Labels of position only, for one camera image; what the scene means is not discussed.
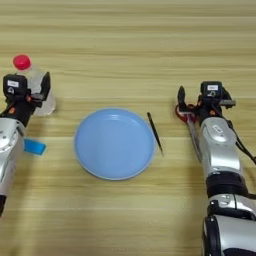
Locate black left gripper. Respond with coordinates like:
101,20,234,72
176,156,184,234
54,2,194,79
0,71,52,128

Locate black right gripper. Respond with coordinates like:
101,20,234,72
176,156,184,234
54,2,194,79
177,85,237,123

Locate clear plastic bottle red cap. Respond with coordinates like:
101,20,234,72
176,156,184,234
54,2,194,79
12,54,57,117

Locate light blue round plate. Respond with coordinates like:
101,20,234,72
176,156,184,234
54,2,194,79
73,108,156,181

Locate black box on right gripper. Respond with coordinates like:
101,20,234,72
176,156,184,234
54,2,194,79
200,80,224,99

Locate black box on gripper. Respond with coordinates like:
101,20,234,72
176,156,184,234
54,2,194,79
200,80,224,99
2,74,28,98

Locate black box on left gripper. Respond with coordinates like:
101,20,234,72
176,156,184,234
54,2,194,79
2,74,28,98

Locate thin black tweezers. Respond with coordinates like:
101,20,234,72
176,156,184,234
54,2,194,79
146,111,165,157

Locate blue rectangular eraser block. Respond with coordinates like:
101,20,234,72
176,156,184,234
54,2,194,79
23,138,47,157

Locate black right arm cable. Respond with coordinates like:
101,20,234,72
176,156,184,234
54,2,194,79
226,119,256,164

